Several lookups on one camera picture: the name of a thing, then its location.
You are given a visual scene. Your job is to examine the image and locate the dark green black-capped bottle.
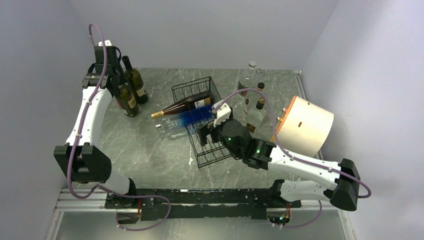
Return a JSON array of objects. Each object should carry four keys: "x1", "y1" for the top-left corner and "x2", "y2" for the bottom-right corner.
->
[{"x1": 122, "y1": 55, "x2": 149, "y2": 105}]

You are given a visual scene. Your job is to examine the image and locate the blue clear glass bottle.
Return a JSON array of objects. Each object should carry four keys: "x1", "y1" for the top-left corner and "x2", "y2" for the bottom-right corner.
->
[{"x1": 155, "y1": 104, "x2": 214, "y2": 133}]

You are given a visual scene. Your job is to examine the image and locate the green bottle silver cap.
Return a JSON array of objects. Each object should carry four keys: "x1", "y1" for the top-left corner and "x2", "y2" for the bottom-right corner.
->
[{"x1": 115, "y1": 84, "x2": 139, "y2": 118}]

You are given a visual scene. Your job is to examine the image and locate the clear bottle orange black label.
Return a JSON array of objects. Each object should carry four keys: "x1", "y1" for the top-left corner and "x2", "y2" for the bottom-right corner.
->
[{"x1": 245, "y1": 97, "x2": 267, "y2": 134}]

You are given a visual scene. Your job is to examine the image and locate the clear bottle white label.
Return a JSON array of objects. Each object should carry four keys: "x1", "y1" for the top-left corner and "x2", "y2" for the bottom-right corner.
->
[{"x1": 242, "y1": 91, "x2": 262, "y2": 119}]

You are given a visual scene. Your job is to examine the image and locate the frosted clear slim bottle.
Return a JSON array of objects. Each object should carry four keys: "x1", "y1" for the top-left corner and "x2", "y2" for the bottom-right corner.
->
[{"x1": 237, "y1": 60, "x2": 257, "y2": 90}]

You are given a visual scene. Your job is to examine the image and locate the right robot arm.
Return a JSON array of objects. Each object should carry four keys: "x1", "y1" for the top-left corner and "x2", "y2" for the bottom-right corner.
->
[{"x1": 195, "y1": 119, "x2": 360, "y2": 212}]

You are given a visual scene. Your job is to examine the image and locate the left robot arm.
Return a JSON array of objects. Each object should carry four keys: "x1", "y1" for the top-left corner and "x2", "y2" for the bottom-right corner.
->
[{"x1": 53, "y1": 40, "x2": 139, "y2": 208}]

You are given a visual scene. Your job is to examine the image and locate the dark red gold-capped bottle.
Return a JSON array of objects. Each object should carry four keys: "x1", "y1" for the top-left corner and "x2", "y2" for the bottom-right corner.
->
[{"x1": 150, "y1": 90, "x2": 215, "y2": 119}]

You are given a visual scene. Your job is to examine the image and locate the beige cylindrical lamp shade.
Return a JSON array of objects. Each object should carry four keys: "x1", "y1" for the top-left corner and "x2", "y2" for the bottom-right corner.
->
[{"x1": 276, "y1": 95, "x2": 334, "y2": 157}]

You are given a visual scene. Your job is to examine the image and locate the black wire wine rack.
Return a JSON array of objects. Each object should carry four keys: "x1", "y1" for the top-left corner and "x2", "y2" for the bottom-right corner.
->
[{"x1": 171, "y1": 76, "x2": 232, "y2": 168}]

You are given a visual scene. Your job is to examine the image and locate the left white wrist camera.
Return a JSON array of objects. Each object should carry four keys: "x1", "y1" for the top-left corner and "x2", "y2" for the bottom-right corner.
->
[{"x1": 97, "y1": 40, "x2": 112, "y2": 47}]

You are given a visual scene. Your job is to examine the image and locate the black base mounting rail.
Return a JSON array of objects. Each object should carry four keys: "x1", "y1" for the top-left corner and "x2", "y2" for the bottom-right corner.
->
[{"x1": 104, "y1": 188, "x2": 288, "y2": 221}]

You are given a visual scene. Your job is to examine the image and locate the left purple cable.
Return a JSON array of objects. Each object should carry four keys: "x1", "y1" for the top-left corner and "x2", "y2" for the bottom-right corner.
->
[{"x1": 66, "y1": 23, "x2": 171, "y2": 232}]

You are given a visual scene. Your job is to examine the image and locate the purple cable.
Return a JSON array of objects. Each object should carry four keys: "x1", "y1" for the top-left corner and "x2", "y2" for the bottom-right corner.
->
[
  {"x1": 211, "y1": 88, "x2": 373, "y2": 229},
  {"x1": 66, "y1": 23, "x2": 171, "y2": 232}
]

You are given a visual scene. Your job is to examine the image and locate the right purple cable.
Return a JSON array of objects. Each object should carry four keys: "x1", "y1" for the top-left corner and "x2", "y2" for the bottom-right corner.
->
[{"x1": 211, "y1": 88, "x2": 373, "y2": 229}]

